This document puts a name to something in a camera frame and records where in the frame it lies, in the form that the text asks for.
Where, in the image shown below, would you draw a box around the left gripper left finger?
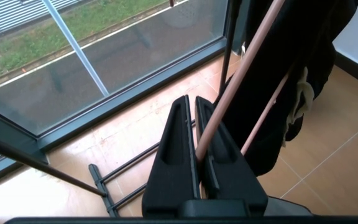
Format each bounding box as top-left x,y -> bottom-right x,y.
140,95 -> 201,218

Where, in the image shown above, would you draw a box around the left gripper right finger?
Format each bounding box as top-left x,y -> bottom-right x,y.
195,95 -> 269,217

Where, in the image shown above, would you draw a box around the black shorts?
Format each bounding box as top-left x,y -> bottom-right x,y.
214,0 -> 358,177

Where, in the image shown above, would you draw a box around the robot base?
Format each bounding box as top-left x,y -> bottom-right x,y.
264,195 -> 314,217

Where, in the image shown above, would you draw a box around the black clothes rack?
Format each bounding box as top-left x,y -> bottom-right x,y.
0,0 -> 241,218

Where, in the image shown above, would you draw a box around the window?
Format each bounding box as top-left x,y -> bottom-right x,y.
0,0 -> 245,187

